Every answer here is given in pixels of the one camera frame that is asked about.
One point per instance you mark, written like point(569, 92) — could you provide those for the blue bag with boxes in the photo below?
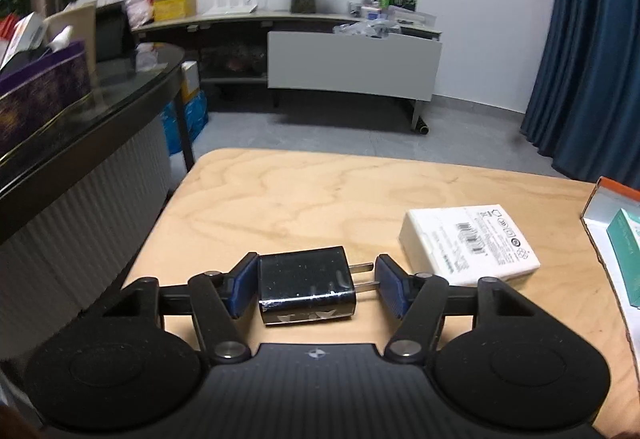
point(195, 109)

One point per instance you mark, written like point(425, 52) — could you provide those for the white flat product box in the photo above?
point(464, 244)

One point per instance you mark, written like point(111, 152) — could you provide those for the orange white cardboard tray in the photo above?
point(606, 198)

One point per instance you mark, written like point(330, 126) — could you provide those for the dark blue curtain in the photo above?
point(584, 109)

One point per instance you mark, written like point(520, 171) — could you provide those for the yellow box on cabinet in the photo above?
point(171, 10)

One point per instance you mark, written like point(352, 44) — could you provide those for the purple ornate storage box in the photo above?
point(37, 86)

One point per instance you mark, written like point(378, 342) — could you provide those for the green bandage box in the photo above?
point(623, 232)

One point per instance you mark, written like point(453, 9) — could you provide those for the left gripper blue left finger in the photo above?
point(242, 284)

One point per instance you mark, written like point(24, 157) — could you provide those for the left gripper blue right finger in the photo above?
point(395, 285)

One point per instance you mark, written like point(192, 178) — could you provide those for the black usb charger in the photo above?
point(309, 286)

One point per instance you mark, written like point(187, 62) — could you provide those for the white tv cabinet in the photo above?
point(320, 52)

